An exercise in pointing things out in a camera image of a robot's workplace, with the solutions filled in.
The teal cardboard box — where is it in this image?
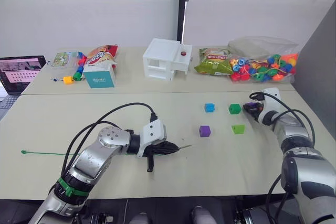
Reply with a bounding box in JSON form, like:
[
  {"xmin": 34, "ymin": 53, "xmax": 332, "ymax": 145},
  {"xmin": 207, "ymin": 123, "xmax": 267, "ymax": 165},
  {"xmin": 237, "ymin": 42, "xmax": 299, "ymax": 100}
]
[{"xmin": 83, "ymin": 63, "xmax": 118, "ymax": 89}]

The white miniature cabinet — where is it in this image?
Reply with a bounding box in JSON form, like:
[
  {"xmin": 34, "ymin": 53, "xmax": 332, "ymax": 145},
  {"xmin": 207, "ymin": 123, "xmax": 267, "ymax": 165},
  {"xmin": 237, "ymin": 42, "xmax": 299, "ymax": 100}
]
[{"xmin": 142, "ymin": 38, "xmax": 193, "ymax": 82}]

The black window post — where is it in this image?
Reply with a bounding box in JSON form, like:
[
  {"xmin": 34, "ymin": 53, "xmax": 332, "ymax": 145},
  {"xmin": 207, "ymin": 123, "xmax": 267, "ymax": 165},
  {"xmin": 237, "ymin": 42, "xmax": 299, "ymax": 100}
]
[{"xmin": 176, "ymin": 0, "xmax": 191, "ymax": 44}]

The green lace with grey tip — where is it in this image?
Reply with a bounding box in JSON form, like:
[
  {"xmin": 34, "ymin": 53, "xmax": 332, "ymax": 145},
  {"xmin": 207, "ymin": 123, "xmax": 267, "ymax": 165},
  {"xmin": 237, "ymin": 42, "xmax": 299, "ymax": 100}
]
[{"xmin": 20, "ymin": 144, "xmax": 193, "ymax": 157}]

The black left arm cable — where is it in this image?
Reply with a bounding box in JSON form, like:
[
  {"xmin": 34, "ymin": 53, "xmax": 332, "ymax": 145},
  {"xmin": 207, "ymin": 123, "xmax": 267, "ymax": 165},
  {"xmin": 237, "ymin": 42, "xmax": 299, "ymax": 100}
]
[{"xmin": 61, "ymin": 102, "xmax": 159, "ymax": 180}]

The grey partition panel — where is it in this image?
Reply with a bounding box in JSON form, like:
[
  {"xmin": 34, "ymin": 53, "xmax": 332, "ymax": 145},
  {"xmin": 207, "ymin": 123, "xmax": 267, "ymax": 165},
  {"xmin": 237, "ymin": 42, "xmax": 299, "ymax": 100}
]
[{"xmin": 290, "ymin": 0, "xmax": 336, "ymax": 141}]

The light green triangular block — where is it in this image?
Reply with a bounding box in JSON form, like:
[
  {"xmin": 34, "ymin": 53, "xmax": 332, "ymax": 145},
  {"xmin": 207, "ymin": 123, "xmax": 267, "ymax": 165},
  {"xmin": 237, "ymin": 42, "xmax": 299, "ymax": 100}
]
[{"xmin": 231, "ymin": 124, "xmax": 246, "ymax": 135}]

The red chips bag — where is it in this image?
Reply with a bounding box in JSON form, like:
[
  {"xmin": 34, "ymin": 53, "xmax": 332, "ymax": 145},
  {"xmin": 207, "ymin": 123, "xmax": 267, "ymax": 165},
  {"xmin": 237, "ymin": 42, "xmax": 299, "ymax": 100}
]
[{"xmin": 83, "ymin": 44, "xmax": 119, "ymax": 68}]

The dark green block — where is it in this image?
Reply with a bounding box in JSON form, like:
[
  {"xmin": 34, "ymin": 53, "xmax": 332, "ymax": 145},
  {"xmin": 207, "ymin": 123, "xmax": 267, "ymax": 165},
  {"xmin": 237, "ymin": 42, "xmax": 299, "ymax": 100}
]
[{"xmin": 228, "ymin": 103, "xmax": 242, "ymax": 115}]

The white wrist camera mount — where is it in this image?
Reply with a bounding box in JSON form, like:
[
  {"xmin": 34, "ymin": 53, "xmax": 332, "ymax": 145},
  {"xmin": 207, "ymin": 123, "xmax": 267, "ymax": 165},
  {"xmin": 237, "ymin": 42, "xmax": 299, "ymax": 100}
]
[
  {"xmin": 136, "ymin": 119, "xmax": 167, "ymax": 159},
  {"xmin": 258, "ymin": 87, "xmax": 281, "ymax": 125}
]

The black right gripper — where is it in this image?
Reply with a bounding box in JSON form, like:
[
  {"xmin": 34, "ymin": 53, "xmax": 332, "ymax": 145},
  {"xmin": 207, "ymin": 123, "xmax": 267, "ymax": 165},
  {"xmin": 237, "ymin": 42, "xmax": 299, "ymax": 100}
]
[{"xmin": 243, "ymin": 102, "xmax": 265, "ymax": 123}]

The clear bag with printed card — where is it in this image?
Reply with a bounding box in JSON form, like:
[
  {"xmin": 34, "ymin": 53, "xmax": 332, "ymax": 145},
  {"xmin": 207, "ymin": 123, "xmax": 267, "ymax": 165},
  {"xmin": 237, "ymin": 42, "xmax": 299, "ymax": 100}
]
[{"xmin": 50, "ymin": 50, "xmax": 88, "ymax": 69}]

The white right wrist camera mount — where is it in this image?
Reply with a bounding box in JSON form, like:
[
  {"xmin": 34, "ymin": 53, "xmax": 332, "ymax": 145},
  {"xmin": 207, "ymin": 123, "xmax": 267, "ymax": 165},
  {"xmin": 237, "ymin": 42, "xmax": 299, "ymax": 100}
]
[{"xmin": 258, "ymin": 87, "xmax": 281, "ymax": 125}]

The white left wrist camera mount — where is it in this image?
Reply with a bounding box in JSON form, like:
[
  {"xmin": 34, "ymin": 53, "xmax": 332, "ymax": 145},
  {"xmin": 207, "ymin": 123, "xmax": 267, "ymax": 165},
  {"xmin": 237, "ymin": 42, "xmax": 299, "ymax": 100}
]
[{"xmin": 136, "ymin": 119, "xmax": 167, "ymax": 159}]

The green chips bag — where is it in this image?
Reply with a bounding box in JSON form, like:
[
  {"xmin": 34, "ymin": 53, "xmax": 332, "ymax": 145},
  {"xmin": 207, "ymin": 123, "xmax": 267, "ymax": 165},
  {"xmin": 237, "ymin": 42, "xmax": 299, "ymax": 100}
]
[{"xmin": 194, "ymin": 47, "xmax": 233, "ymax": 77}]

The purple cube block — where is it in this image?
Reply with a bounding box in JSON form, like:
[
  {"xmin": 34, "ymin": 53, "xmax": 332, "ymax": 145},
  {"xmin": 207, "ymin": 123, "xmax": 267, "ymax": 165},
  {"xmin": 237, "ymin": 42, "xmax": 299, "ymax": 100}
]
[{"xmin": 198, "ymin": 125, "xmax": 212, "ymax": 138}]

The dark rounded shape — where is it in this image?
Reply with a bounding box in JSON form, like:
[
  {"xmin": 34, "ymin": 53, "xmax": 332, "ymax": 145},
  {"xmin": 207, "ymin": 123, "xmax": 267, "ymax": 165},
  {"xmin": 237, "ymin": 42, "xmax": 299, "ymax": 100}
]
[
  {"xmin": 189, "ymin": 206, "xmax": 211, "ymax": 224},
  {"xmin": 129, "ymin": 211, "xmax": 152, "ymax": 224}
]

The clear bag of coloured beads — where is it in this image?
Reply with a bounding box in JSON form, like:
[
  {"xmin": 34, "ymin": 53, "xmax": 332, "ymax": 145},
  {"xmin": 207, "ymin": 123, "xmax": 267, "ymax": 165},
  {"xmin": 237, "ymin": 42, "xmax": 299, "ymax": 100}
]
[{"xmin": 227, "ymin": 36, "xmax": 300, "ymax": 84}]

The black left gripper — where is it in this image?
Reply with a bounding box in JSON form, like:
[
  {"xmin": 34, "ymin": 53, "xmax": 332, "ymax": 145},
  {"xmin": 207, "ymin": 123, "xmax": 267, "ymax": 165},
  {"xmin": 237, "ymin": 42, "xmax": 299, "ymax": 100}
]
[{"xmin": 143, "ymin": 140, "xmax": 180, "ymax": 173}]

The black laptop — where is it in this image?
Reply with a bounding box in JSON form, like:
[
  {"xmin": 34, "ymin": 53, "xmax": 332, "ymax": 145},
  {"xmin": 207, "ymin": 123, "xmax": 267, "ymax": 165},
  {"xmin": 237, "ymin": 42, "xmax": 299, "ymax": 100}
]
[{"xmin": 0, "ymin": 55, "xmax": 48, "ymax": 120}]

